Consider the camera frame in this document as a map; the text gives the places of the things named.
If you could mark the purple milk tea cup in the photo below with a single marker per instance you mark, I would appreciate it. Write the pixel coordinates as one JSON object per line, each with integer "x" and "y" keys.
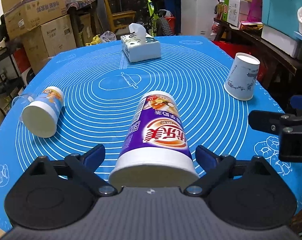
{"x": 155, "y": 152}

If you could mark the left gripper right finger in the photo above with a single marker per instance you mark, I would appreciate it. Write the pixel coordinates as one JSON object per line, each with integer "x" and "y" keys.
{"x": 218, "y": 169}

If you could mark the black metal shelf rack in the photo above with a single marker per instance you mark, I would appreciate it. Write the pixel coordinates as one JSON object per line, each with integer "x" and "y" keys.
{"x": 13, "y": 64}

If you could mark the orange blue paper cup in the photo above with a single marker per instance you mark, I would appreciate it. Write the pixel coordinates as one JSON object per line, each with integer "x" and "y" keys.
{"x": 41, "y": 115}

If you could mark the blue silicone baking mat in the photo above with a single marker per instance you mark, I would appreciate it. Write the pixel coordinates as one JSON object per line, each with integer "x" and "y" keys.
{"x": 102, "y": 90}

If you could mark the dark wooden side table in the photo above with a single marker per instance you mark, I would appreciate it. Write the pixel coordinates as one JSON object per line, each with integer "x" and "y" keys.
{"x": 279, "y": 70}

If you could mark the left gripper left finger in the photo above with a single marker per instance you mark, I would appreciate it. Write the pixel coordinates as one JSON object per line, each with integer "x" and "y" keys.
{"x": 83, "y": 169}

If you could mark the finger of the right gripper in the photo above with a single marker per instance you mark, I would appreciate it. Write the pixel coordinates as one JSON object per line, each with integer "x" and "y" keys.
{"x": 296, "y": 102}
{"x": 268, "y": 122}

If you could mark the large printed cardboard box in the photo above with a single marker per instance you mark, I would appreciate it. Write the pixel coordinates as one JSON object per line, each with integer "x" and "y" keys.
{"x": 22, "y": 16}

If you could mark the teal plastic storage bin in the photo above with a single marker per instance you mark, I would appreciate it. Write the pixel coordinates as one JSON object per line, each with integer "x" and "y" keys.
{"x": 281, "y": 15}

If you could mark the red plastic bucket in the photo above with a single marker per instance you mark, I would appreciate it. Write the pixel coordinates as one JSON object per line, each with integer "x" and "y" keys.
{"x": 171, "y": 22}

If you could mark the green white product box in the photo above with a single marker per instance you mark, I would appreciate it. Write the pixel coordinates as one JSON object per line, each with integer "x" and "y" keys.
{"x": 235, "y": 11}

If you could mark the white foam box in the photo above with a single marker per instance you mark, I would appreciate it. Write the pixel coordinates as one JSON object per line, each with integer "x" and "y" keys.
{"x": 288, "y": 45}

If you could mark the white chest freezer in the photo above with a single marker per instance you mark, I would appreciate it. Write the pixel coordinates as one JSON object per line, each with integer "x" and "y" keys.
{"x": 197, "y": 17}

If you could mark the clear glass cup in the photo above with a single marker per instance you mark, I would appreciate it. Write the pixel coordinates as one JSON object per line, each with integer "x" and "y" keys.
{"x": 20, "y": 104}

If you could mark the wooden chair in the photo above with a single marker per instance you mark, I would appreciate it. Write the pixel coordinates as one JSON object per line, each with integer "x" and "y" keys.
{"x": 115, "y": 20}

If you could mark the lower brown cardboard box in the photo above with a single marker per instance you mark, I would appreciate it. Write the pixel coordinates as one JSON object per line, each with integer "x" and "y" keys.
{"x": 47, "y": 41}

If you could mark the white blue painted paper cup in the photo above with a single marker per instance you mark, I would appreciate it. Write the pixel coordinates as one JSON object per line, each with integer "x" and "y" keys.
{"x": 242, "y": 76}

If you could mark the white floral tissue box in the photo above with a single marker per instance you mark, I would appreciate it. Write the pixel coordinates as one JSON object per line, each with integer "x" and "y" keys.
{"x": 138, "y": 45}

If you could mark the red gift bag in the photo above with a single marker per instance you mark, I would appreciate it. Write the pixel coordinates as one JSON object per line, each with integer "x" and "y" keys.
{"x": 232, "y": 48}

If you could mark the black green bicycle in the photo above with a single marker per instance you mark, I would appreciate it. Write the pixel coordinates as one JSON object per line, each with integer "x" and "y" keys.
{"x": 152, "y": 15}

